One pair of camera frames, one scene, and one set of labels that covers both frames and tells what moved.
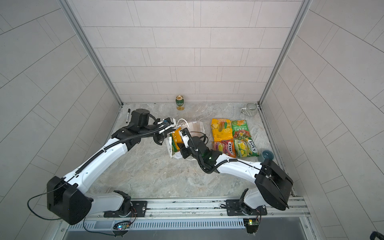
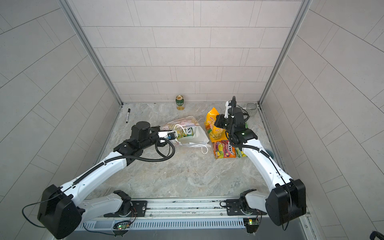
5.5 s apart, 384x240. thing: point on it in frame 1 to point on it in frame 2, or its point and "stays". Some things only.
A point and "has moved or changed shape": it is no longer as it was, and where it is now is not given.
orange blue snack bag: [226, 147] stays
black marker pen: [129, 110] stays
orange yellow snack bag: [176, 138] to [216, 133]
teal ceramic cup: [267, 154] stays
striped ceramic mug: [250, 110] stays
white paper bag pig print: [196, 128] has moved or changed shape
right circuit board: [251, 224] stays
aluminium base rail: [202, 209] stays
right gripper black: [184, 149] to [219, 121]
